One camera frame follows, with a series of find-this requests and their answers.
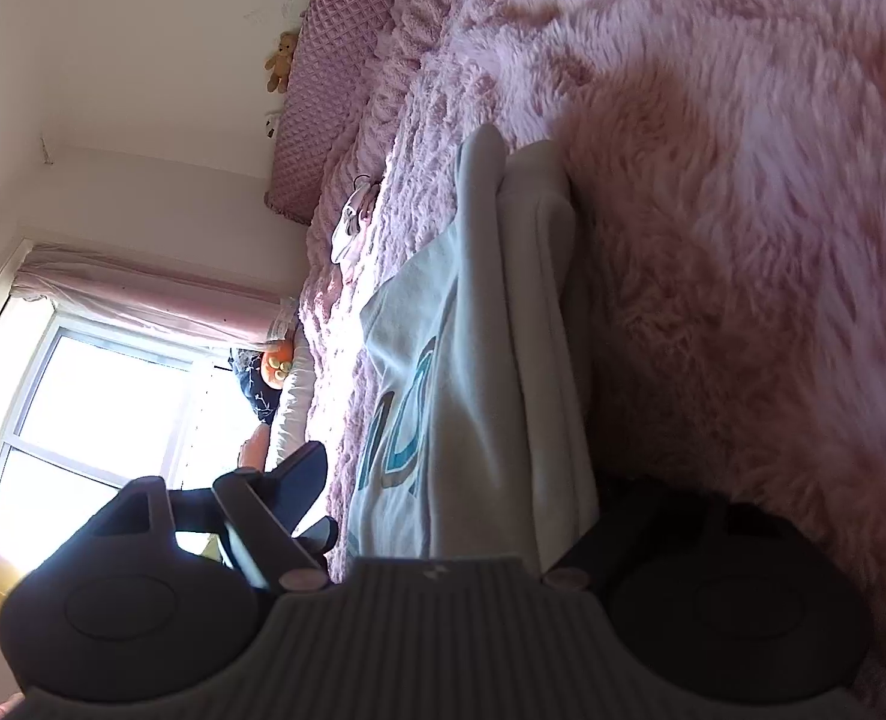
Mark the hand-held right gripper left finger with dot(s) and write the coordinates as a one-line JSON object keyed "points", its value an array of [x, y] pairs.
{"points": [[300, 476]]}

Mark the peach-coloured object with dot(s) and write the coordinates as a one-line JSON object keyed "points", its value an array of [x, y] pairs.
{"points": [[253, 450]]}

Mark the pink fluffy blanket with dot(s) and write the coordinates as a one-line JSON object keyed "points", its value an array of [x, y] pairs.
{"points": [[712, 240]]}

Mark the small pink white garment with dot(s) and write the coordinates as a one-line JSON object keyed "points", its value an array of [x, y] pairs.
{"points": [[351, 214]]}

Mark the pink curtain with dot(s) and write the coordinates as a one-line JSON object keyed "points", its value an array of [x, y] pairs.
{"points": [[150, 300]]}

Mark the orange pumpkin plush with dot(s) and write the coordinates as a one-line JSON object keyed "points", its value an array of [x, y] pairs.
{"points": [[278, 364]]}

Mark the dark blue patterned cloth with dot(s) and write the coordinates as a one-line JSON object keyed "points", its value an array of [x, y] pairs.
{"points": [[254, 390]]}

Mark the brown teddy bear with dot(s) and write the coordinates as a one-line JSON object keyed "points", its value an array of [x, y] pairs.
{"points": [[281, 60]]}

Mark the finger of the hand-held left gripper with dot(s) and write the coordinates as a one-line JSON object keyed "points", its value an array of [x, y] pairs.
{"points": [[317, 534]]}

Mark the white sweatshirt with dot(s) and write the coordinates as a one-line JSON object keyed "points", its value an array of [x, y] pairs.
{"points": [[480, 360]]}

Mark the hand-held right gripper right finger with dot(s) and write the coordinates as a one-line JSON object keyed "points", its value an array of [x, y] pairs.
{"points": [[600, 534]]}

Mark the purple quilted headboard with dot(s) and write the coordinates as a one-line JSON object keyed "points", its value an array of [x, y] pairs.
{"points": [[330, 75]]}

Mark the white bolster pillow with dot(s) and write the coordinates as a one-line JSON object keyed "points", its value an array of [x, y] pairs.
{"points": [[293, 409]]}

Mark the window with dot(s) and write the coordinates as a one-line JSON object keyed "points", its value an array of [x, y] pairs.
{"points": [[90, 420]]}

